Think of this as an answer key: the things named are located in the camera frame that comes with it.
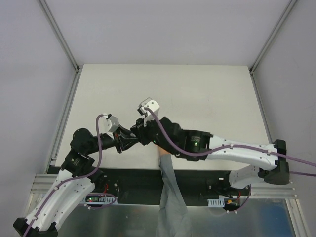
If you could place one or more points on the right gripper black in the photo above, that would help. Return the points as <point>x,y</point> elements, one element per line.
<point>140,132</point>

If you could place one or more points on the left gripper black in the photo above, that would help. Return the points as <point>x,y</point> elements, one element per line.
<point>118,143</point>

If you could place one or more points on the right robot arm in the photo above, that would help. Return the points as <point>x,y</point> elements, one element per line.
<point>265,163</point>

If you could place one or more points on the grey sleeve forearm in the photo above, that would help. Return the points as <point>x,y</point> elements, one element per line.
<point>173,216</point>

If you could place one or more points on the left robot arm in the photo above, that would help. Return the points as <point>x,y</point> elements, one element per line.
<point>75,180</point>

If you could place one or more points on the mannequin hand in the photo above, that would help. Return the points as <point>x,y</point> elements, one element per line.
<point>162,152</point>

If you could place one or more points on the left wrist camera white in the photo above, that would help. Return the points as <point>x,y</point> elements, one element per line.
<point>110,122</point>

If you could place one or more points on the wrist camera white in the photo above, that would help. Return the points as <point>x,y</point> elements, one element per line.
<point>110,122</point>
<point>150,104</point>

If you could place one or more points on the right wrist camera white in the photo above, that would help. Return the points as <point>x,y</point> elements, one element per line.
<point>150,104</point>

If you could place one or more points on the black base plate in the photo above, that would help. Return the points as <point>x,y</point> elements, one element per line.
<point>144,186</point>

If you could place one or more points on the left white cable duct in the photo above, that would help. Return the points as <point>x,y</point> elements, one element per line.
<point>99,200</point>

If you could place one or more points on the white cable duct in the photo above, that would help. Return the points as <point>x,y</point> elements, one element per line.
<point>216,203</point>
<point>99,200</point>

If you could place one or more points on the right white cable duct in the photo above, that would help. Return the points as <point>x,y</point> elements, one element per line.
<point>216,203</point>

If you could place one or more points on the aluminium rail bar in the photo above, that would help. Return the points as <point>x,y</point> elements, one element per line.
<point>43,182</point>

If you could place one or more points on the left aluminium frame post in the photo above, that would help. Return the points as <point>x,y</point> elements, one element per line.
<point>58,34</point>

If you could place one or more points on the aluminium frame post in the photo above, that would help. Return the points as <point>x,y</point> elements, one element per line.
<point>273,34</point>
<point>58,34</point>

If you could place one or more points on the right aluminium frame post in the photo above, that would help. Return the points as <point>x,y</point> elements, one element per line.
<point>273,34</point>

